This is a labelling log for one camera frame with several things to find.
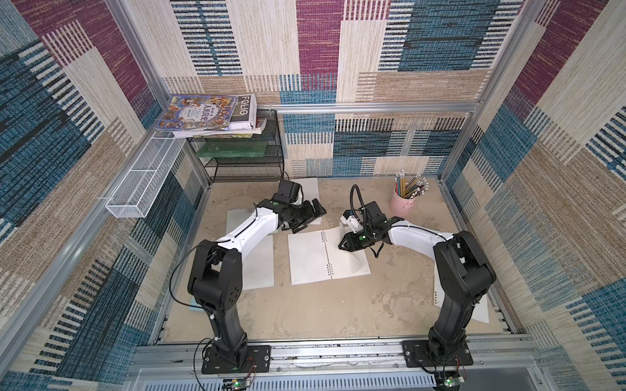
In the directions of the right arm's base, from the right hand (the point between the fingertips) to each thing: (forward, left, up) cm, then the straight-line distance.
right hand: (341, 243), depth 93 cm
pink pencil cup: (+16, -26, +1) cm, 31 cm away
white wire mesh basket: (0, +61, +30) cm, 68 cm away
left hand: (+6, +9, +10) cm, 15 cm away
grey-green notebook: (-2, +10, -5) cm, 12 cm away
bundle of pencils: (+19, -30, +11) cm, 37 cm away
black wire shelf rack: (+41, +32, +1) cm, 52 cm away
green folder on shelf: (+32, +42, +20) cm, 57 cm away
